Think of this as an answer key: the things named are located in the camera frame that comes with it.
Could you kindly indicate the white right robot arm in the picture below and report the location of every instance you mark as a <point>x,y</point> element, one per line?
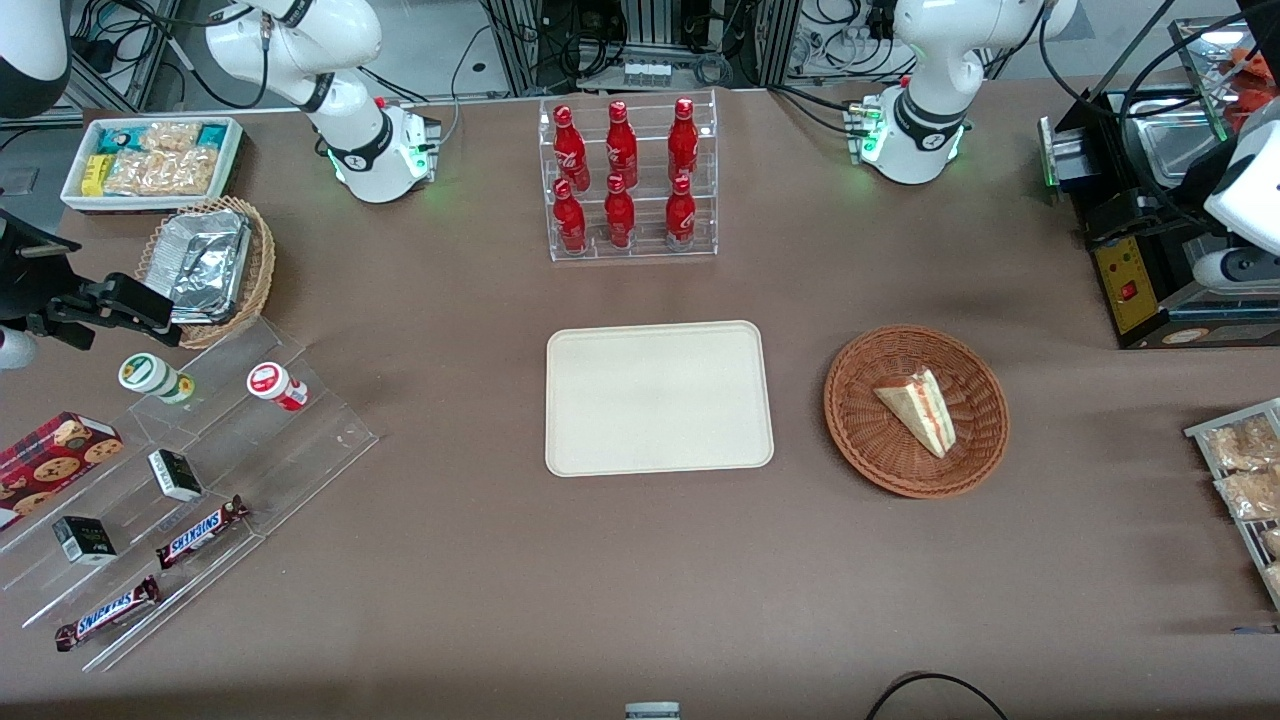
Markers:
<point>362,140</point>

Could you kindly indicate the red cola bottle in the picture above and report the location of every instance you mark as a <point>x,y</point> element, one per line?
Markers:
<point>680,218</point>
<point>569,222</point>
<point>570,150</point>
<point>619,218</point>
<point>683,145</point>
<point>621,148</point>

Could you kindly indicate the beige plastic tray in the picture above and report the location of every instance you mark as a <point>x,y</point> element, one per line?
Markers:
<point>655,400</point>

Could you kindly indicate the green lid cup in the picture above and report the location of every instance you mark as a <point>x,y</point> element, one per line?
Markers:
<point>150,375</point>

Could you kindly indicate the brown wicker basket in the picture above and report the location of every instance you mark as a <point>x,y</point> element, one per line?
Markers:
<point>880,440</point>

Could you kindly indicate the clear fried snack bag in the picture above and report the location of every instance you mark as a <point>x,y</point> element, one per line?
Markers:
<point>1250,495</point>
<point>1245,445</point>
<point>1273,543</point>

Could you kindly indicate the yellow snack packet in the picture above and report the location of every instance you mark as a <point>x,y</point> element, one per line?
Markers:
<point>96,175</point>

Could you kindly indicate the red sausage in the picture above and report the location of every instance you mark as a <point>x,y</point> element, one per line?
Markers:
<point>1255,110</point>
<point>1248,65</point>

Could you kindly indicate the aluminium foil tray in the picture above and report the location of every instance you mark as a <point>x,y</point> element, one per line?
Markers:
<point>205,265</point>

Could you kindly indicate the red cookie box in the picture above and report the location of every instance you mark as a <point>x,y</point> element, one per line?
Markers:
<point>50,462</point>

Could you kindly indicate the small rice cracker bag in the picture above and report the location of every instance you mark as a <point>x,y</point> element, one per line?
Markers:
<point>170,136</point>

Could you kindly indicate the clear acrylic stepped display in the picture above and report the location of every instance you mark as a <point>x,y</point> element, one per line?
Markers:
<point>300,450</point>

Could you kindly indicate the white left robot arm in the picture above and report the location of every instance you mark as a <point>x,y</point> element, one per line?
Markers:
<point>925,90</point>

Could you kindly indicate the large rice cracker bag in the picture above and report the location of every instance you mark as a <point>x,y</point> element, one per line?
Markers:
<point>165,172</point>

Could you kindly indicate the small black box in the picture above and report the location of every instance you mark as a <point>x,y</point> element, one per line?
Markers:
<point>84,540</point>
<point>175,475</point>

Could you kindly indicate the clear acrylic bottle rack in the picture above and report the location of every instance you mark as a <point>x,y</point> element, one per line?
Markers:
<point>648,215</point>

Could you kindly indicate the red lid cup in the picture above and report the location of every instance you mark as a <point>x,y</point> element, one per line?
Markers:
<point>272,384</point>

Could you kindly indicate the triangular sandwich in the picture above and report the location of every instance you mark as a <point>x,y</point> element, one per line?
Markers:
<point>925,412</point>

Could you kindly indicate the small grey device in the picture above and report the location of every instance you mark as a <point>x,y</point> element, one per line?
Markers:
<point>652,711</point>

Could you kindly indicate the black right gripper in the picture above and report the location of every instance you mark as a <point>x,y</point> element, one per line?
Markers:
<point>22,283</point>

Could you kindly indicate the light wicker basket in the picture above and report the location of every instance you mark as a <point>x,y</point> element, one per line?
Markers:
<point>258,280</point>

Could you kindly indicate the white power strip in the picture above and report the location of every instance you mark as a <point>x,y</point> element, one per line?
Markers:
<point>658,72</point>

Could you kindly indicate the white rectangular snack bin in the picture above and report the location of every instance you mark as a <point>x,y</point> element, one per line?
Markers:
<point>75,195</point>

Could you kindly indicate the steel warmer pan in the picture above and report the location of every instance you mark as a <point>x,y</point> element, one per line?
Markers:
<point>1180,150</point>

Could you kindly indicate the teal snack packet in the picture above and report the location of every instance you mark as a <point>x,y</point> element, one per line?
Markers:
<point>118,140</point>
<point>213,135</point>

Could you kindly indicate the snickers bar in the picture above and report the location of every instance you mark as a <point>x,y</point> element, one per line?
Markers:
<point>200,532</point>
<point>108,613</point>

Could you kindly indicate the aluminium frame post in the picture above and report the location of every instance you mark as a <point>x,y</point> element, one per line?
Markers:
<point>512,45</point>
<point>780,40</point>

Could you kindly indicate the black food warmer machine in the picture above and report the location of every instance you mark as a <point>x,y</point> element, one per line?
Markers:
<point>1130,260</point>

